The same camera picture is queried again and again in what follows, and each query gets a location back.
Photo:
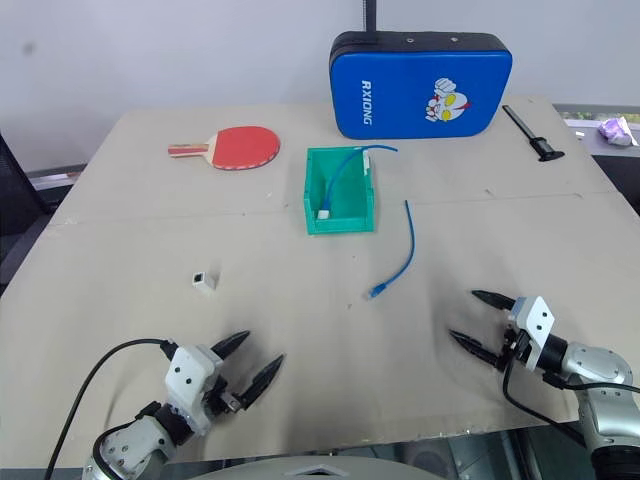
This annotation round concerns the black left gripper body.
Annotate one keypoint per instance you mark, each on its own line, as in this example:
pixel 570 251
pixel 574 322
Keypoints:
pixel 223 398

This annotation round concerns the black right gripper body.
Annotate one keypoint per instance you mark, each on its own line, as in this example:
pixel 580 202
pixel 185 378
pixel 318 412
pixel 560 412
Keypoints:
pixel 512 346

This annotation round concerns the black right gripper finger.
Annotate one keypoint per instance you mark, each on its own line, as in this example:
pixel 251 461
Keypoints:
pixel 494 298
pixel 473 346

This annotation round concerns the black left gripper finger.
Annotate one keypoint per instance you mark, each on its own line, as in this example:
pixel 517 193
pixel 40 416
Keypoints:
pixel 231 343
pixel 262 380

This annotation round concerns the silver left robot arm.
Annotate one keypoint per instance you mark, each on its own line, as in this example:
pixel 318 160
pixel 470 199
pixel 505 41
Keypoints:
pixel 131 446

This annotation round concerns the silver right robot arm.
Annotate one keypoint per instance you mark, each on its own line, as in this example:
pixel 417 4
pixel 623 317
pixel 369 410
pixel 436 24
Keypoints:
pixel 595 390

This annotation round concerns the small white cube adapter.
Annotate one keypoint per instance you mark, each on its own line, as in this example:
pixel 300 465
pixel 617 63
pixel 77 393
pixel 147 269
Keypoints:
pixel 205 281

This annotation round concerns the grey rounded robot body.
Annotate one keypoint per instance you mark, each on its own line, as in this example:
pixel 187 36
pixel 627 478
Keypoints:
pixel 320 467

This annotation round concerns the black vernier caliper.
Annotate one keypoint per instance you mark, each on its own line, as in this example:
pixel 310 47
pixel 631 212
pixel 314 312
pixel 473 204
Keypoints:
pixel 532 135

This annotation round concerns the green plastic bin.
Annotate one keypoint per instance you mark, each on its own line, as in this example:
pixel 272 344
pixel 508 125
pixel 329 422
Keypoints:
pixel 340 192

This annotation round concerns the grey side table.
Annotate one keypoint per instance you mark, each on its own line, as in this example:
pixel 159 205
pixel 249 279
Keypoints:
pixel 607 150

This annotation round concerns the red table tennis paddle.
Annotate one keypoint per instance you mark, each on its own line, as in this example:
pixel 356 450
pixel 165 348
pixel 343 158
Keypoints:
pixel 239 148

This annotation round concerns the crumpled purple white wrapper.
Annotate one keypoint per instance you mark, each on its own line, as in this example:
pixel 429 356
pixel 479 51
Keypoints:
pixel 618 131

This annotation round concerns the blue RXIONG kick pad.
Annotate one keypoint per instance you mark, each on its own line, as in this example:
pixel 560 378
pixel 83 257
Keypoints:
pixel 420 85

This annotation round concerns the black vertical pole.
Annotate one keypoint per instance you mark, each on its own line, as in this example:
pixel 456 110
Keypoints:
pixel 370 15

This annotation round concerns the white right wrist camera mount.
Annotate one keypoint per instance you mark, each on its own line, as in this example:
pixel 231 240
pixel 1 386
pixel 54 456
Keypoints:
pixel 536 325

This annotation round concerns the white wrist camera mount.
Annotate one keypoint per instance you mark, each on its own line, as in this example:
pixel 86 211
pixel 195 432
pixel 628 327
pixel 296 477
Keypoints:
pixel 189 374
pixel 536 325

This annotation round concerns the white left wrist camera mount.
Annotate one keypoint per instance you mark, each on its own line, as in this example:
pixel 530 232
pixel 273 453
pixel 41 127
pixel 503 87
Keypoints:
pixel 189 374

